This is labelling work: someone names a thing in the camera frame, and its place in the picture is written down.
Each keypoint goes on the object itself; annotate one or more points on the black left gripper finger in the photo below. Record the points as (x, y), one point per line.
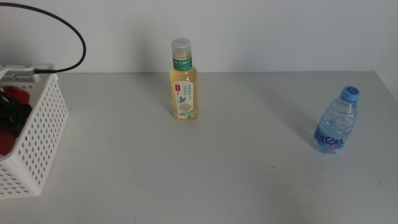
(17, 116)

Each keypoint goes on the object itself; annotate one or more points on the red cola can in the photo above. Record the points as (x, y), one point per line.
(6, 141)

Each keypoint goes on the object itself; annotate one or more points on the yellow tea bottle green label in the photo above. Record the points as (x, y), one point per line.
(183, 90)

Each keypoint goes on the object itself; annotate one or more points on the clear water bottle blue cap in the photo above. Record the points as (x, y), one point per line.
(335, 124)

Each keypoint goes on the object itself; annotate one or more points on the white perforated plastic basket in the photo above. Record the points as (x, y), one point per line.
(40, 130)

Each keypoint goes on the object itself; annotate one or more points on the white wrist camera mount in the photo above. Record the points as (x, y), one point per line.
(18, 74)

